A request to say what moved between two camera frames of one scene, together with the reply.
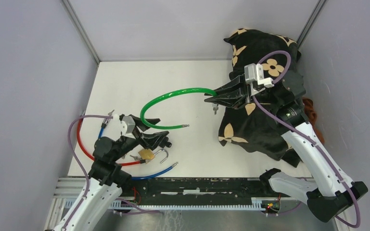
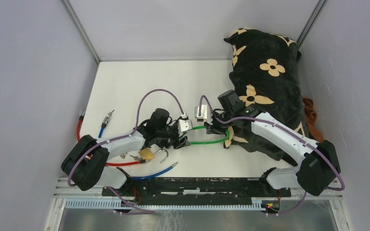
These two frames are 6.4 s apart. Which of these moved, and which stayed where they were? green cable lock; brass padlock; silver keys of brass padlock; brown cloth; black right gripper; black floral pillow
Moved: black right gripper; green cable lock
Stayed: black floral pillow; silver keys of brass padlock; brass padlock; brown cloth
